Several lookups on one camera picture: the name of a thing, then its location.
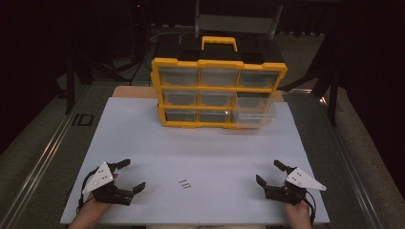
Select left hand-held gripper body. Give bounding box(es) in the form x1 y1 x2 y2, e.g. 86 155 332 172
81 161 135 206

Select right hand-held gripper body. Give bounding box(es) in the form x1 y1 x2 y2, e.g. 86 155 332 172
264 165 328 206

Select clear plastic drawer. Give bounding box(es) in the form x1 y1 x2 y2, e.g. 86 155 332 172
229 110 277 129
235 92 278 115

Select yellow black drawer organizer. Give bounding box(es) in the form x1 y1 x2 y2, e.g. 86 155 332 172
150 35 288 130

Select person's left hand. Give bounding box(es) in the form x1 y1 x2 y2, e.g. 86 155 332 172
83 195 113 214

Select person's right hand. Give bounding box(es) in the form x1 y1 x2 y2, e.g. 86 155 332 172
284 200 311 220

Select white table sheet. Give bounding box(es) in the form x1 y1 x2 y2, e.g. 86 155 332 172
59 96 331 226

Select black stand legs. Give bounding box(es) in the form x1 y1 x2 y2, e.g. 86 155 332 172
63 55 130 115
280 31 341 128

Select set of clear drawers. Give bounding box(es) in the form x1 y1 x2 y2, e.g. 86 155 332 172
158 67 281 124

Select grey metal stand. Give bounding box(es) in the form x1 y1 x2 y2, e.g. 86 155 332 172
194 0 285 40

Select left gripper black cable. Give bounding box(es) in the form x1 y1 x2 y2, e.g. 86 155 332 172
75 167 97 215

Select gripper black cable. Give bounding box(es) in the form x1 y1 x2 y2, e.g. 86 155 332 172
301 190 317 225
75 167 97 215

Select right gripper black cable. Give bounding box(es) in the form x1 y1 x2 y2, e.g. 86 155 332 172
301 190 317 225

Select aluminium floor rail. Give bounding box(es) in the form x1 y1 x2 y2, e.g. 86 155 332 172
0 85 92 229
316 94 385 229

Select white floor cable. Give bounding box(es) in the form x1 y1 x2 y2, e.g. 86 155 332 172
149 29 196 44

